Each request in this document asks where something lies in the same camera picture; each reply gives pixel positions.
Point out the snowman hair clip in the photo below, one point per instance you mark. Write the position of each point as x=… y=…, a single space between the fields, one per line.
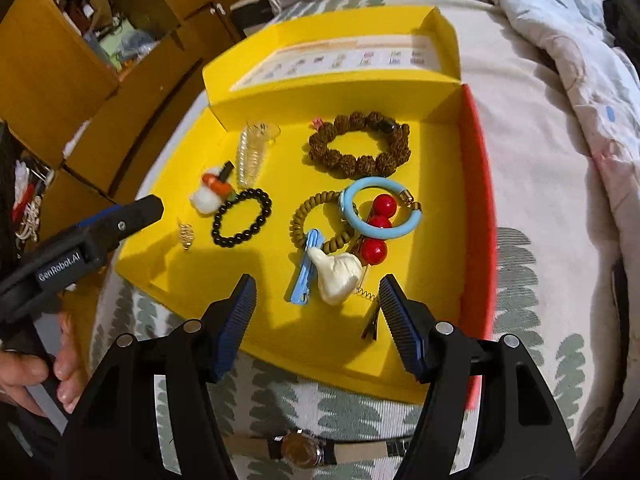
x=213 y=190

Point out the blue hair clip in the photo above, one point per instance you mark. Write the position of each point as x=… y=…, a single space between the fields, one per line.
x=301 y=291

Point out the pink floral quilt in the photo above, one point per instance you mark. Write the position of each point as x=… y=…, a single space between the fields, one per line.
x=603 y=89

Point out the pearl clear hair claw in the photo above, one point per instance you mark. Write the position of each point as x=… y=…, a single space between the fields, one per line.
x=254 y=141

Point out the yellow box lid with chart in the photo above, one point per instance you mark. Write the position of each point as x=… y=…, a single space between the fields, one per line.
x=401 y=61

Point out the wooden wardrobe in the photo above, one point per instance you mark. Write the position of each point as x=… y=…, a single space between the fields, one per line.
x=97 y=127

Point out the white conch shell hair clip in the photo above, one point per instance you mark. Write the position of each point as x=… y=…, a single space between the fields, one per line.
x=338 y=276

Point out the small silver earring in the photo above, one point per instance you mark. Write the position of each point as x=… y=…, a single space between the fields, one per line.
x=186 y=234

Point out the yellow cardboard box tray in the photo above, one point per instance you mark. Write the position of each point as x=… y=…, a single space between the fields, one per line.
x=318 y=190

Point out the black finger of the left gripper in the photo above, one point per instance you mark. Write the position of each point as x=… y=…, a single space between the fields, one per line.
x=129 y=219

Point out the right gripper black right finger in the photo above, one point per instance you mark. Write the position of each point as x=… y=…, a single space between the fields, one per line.
x=520 y=431

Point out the wristwatch with beige strap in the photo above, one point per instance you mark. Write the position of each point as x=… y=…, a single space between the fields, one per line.
x=304 y=450

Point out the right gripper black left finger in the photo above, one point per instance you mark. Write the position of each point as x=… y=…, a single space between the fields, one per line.
x=113 y=431

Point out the person's left hand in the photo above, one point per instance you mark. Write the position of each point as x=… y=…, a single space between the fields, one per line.
x=20 y=371

